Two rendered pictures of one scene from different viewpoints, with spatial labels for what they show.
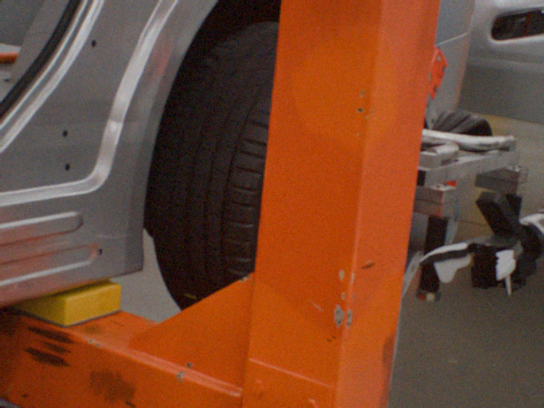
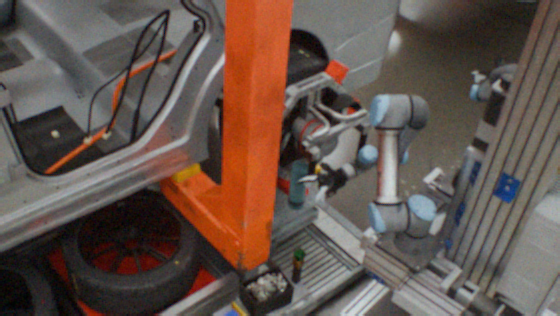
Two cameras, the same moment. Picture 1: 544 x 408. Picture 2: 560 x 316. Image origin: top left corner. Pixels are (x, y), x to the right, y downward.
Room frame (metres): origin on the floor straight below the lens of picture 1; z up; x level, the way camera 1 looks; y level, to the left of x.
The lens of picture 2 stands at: (-0.28, -0.62, 2.69)
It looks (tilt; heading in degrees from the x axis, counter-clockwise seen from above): 40 degrees down; 14
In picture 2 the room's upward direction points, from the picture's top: 5 degrees clockwise
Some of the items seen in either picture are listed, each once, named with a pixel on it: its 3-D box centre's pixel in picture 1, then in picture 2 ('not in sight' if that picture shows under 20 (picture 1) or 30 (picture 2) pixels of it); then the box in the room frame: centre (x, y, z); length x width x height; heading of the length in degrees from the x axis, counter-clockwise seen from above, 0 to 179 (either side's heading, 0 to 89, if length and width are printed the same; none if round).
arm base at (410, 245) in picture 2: not in sight; (413, 234); (1.56, -0.79, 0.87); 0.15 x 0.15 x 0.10
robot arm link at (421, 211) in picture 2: not in sight; (418, 214); (1.56, -0.78, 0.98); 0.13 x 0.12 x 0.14; 114
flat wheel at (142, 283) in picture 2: not in sight; (132, 250); (1.45, 0.47, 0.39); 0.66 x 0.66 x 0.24
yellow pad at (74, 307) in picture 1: (65, 295); (181, 166); (1.78, 0.34, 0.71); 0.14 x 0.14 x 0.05; 57
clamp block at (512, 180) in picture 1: (501, 176); (360, 124); (2.15, -0.45, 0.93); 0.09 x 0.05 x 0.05; 57
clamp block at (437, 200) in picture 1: (425, 196); (309, 150); (1.86, -0.26, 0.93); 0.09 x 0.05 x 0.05; 57
